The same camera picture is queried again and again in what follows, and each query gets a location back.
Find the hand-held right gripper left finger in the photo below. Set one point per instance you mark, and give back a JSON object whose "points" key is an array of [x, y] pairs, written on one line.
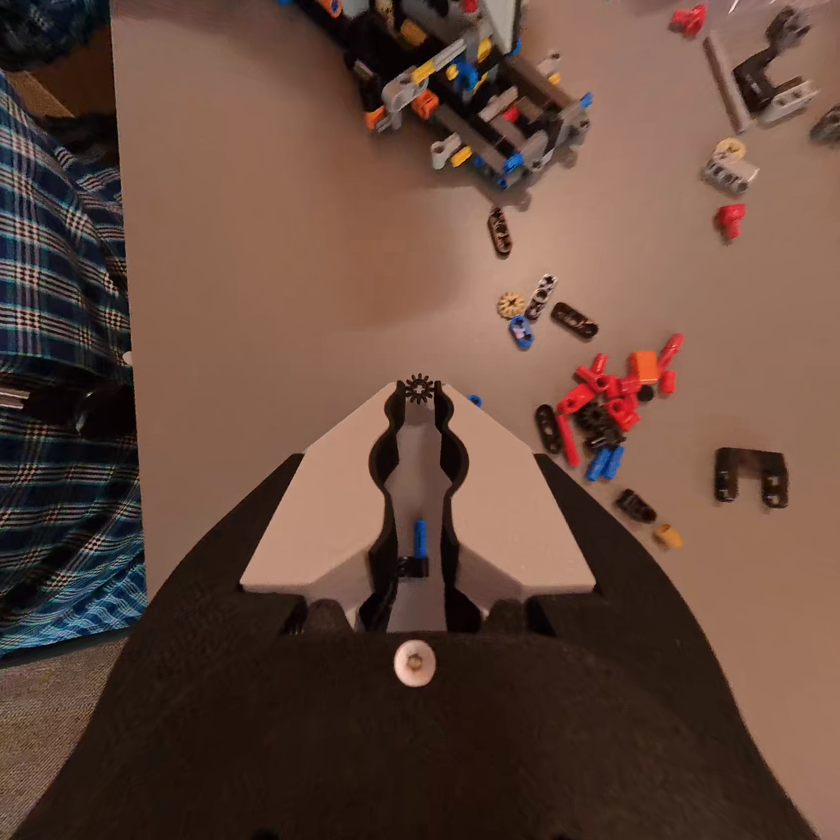
{"points": [[321, 525]]}

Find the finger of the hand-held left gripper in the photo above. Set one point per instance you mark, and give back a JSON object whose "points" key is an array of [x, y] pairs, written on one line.
{"points": [[506, 19]]}

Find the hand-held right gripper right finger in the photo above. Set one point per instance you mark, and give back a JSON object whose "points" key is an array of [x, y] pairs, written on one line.
{"points": [[518, 525]]}

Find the lego car chassis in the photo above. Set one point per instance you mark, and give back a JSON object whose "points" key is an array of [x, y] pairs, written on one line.
{"points": [[472, 124]]}

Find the black lego gear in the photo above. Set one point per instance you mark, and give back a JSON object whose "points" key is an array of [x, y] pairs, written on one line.
{"points": [[418, 388]]}

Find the person's left forearm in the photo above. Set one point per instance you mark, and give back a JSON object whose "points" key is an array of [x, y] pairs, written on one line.
{"points": [[46, 26]]}

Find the small black lego connector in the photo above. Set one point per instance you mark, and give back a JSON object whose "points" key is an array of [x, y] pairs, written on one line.
{"points": [[413, 565]]}

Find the small black lego piece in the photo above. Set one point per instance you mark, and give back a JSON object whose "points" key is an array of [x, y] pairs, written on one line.
{"points": [[635, 505]]}

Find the pile of small lego pieces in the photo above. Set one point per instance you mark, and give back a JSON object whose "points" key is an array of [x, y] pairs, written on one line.
{"points": [[613, 410]]}

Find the tan lego bush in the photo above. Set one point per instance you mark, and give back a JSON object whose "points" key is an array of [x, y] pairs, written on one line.
{"points": [[668, 537]]}

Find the red lego connector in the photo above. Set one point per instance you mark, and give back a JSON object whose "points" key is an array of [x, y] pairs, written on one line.
{"points": [[688, 18], [730, 220]]}

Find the blue lego liftarm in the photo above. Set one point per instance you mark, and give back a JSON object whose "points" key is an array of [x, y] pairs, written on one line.
{"points": [[522, 330]]}

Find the tan lego bevel gear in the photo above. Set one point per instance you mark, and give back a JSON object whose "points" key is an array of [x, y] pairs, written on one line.
{"points": [[508, 305]]}

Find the grey lego axle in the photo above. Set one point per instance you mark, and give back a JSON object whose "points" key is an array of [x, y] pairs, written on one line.
{"points": [[725, 82]]}

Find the black and white lego liftarm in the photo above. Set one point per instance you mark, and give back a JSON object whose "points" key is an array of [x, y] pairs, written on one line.
{"points": [[539, 298]]}

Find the grey lego connector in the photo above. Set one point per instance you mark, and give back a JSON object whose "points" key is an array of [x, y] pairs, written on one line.
{"points": [[725, 174]]}

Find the dark double lego connector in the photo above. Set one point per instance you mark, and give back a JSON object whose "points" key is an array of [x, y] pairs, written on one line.
{"points": [[827, 124]]}

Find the person's torso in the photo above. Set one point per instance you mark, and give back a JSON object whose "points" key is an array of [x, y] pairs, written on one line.
{"points": [[65, 262]]}

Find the black lego frame piece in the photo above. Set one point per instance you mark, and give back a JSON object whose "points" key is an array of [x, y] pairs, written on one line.
{"points": [[748, 459]]}

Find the black and grey lego bracket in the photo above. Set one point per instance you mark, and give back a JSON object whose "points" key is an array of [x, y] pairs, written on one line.
{"points": [[758, 75]]}

